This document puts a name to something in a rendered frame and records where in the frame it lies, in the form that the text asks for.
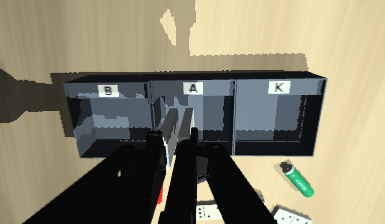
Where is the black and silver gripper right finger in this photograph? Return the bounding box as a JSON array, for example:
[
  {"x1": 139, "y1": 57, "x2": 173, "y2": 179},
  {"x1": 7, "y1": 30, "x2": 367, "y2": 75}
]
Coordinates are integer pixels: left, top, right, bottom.
[{"x1": 158, "y1": 108, "x2": 278, "y2": 224}]

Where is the white domino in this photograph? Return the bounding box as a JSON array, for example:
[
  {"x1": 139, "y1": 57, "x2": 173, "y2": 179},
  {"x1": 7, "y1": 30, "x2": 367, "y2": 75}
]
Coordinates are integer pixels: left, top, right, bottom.
[
  {"x1": 196, "y1": 201, "x2": 223, "y2": 220},
  {"x1": 272, "y1": 205, "x2": 312, "y2": 224}
]

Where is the dark grey rack of three bins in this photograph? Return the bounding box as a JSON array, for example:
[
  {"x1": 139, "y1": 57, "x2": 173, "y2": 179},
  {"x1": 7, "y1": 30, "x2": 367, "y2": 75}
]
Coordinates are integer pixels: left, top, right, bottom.
[{"x1": 63, "y1": 72, "x2": 328, "y2": 159}]

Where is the green aa battery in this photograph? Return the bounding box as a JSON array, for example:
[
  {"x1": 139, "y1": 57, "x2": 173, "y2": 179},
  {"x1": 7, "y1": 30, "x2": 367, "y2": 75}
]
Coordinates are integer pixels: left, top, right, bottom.
[{"x1": 282, "y1": 164, "x2": 314, "y2": 198}]

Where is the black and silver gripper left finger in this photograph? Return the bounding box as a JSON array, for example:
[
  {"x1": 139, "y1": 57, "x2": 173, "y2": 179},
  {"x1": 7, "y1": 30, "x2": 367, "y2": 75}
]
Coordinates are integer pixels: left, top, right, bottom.
[{"x1": 22, "y1": 108, "x2": 179, "y2": 224}]

